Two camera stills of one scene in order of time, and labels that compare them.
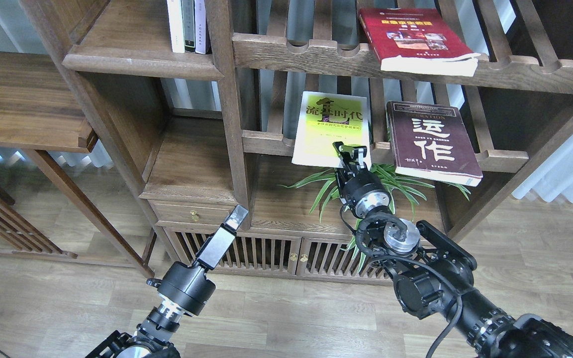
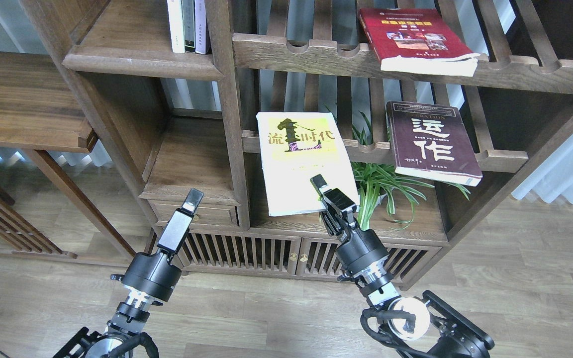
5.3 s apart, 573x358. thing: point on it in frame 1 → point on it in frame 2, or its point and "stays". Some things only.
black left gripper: (186, 286) → (157, 275)
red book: (418, 41) stays
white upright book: (176, 20) stays
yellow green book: (325, 119) → (295, 147)
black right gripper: (361, 190) → (361, 254)
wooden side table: (21, 102) stays
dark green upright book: (188, 8) stays
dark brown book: (432, 141) stays
